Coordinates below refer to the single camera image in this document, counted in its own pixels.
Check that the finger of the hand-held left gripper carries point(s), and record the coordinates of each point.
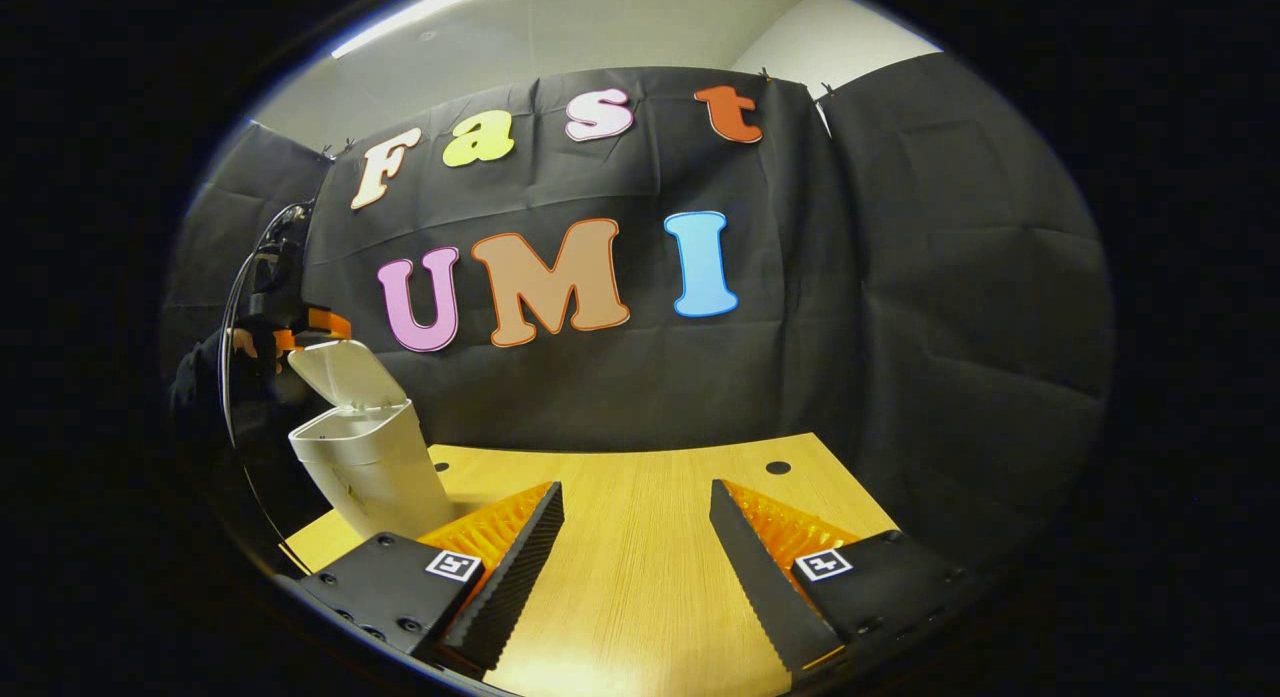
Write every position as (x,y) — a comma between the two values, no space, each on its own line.
(328,323)

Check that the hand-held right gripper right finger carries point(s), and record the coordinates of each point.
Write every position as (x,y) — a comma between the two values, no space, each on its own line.
(760,582)

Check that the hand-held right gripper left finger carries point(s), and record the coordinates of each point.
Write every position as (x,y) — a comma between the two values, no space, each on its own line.
(520,572)

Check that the white desktop garbage bin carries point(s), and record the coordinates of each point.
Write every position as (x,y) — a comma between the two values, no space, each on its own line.
(370,467)

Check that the wooden desktop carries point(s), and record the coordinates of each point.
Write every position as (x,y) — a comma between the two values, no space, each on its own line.
(640,537)

